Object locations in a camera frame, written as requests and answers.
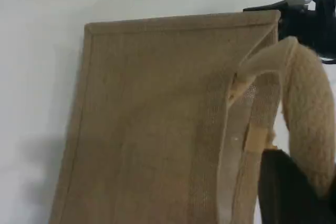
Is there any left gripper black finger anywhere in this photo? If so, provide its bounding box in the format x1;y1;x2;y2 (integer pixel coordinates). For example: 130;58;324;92
258;148;336;224

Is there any brown jute bag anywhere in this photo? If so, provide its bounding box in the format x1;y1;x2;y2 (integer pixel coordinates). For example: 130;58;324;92
48;9;336;224

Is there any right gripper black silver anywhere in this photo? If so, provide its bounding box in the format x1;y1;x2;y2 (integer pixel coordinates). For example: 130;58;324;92
243;0;336;65

